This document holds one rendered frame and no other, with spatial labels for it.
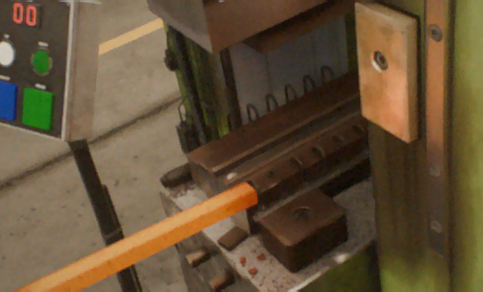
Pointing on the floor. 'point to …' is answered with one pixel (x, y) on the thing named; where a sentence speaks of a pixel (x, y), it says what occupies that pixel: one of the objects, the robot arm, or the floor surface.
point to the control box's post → (100, 205)
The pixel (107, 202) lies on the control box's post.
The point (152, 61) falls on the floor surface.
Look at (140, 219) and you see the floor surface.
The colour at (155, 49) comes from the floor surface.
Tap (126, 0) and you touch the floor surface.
